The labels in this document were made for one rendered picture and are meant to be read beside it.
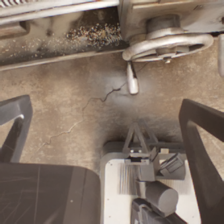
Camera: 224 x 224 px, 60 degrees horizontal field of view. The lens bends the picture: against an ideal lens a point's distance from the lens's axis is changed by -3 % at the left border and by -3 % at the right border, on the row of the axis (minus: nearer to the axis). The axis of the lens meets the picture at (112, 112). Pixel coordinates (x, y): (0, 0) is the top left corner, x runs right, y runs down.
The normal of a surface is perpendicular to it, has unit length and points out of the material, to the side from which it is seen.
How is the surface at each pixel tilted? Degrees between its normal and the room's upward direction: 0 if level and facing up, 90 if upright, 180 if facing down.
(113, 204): 0
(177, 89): 0
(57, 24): 0
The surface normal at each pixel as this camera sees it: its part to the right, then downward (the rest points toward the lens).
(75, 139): 0.00, 0.11
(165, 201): 0.39, 0.04
